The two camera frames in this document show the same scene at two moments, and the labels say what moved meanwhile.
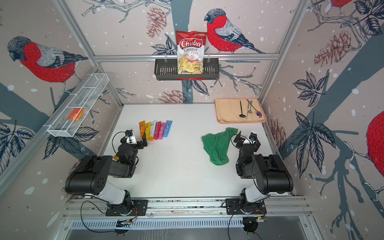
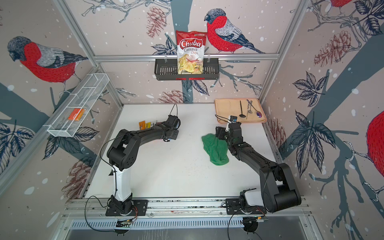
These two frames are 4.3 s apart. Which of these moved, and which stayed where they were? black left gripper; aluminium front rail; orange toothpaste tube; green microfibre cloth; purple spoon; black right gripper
Moved: black right gripper; black left gripper
Stayed: aluminium front rail; purple spoon; green microfibre cloth; orange toothpaste tube
